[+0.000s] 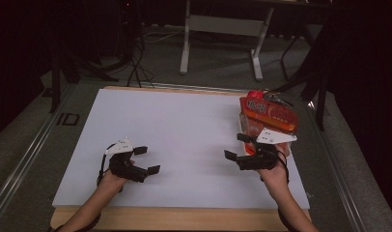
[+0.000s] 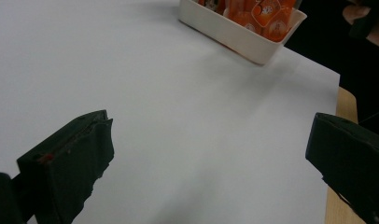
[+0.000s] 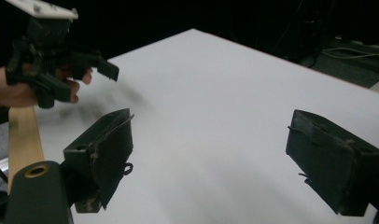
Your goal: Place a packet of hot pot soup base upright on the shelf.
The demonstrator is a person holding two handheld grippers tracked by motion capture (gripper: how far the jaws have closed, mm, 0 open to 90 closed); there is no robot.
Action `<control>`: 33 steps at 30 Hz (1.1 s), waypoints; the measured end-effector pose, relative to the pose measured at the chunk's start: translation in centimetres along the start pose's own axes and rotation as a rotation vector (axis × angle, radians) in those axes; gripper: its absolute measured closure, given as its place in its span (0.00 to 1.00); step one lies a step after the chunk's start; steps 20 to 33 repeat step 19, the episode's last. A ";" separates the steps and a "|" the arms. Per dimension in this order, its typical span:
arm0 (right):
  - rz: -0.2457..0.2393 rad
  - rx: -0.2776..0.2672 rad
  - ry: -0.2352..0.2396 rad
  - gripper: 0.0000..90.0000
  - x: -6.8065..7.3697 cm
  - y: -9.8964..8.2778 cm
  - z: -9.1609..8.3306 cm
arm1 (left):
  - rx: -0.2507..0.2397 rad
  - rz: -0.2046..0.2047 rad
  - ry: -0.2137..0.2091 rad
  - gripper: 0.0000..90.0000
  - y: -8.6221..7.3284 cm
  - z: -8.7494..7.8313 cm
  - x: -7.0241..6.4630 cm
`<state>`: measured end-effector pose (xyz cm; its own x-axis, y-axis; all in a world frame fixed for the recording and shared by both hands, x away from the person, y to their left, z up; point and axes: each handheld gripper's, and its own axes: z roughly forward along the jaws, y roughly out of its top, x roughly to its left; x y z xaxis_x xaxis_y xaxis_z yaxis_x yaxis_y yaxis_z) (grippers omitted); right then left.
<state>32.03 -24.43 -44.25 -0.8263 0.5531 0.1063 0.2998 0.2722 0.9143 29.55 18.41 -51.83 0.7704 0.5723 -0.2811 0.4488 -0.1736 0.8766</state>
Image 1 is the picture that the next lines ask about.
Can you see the white table mat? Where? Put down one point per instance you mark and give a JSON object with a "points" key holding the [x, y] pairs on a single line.
{"points": [[184, 129]]}

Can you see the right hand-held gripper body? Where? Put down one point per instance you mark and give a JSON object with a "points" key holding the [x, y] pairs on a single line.
{"points": [[260, 158]]}

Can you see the red black soup base packet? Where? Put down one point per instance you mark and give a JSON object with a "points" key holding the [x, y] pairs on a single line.
{"points": [[257, 94]]}

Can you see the white divided plastic container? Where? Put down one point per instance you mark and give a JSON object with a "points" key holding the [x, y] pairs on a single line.
{"points": [[239, 118]]}

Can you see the person's left hand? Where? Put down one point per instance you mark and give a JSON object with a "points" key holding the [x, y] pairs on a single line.
{"points": [[115, 180]]}

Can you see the metal floor rail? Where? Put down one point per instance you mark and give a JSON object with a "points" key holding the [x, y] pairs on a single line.
{"points": [[23, 162], [339, 180]]}

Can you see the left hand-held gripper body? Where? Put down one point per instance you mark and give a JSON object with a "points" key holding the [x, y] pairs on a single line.
{"points": [[125, 166]]}

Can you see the black chair frame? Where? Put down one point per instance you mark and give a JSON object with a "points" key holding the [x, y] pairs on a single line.
{"points": [[321, 93]]}

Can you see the clear bag of orange sachets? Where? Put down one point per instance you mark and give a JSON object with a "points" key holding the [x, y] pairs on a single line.
{"points": [[253, 129]]}

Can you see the person's right hand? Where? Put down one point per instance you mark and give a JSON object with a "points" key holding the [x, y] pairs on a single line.
{"points": [[274, 179]]}

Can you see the small red sauce packet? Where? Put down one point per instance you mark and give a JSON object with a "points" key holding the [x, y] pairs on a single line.
{"points": [[271, 114]]}

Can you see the white metal desk frame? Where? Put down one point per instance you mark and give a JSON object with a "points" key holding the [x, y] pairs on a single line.
{"points": [[223, 25]]}

